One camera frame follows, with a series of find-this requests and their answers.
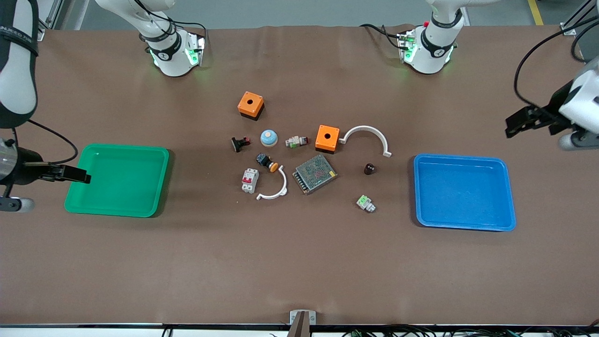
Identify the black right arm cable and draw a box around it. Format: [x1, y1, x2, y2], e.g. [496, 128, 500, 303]
[27, 119, 79, 165]

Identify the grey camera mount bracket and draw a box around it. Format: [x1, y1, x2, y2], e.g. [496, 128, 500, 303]
[286, 310, 317, 337]

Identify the orange black button box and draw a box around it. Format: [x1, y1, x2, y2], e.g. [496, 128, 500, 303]
[315, 125, 341, 154]
[237, 91, 265, 121]

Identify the green plastic tray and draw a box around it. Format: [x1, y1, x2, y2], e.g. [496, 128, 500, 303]
[64, 143, 170, 218]

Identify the black left base cable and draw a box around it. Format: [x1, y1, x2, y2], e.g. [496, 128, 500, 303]
[359, 22, 406, 50]

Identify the white red circuit breaker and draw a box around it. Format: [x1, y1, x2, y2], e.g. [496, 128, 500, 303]
[241, 168, 260, 194]

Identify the black orange-capped pushbutton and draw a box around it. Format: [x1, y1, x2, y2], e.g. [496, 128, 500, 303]
[256, 153, 279, 173]

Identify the black right base cable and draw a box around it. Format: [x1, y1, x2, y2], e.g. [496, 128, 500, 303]
[136, 0, 209, 39]

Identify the metal mesh power supply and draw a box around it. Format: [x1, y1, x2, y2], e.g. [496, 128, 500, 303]
[292, 154, 338, 195]

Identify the blue plastic tray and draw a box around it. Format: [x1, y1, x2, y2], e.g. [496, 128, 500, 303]
[413, 153, 517, 232]

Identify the black base cable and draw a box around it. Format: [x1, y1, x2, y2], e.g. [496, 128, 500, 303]
[359, 22, 406, 50]
[136, 0, 209, 39]

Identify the small white arc bracket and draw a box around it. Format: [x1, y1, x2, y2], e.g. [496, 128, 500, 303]
[256, 167, 288, 201]

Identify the brown table mat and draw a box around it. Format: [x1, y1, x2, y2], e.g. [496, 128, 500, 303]
[0, 24, 599, 327]

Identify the large white arc bracket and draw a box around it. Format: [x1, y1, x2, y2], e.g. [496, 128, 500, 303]
[339, 125, 393, 158]

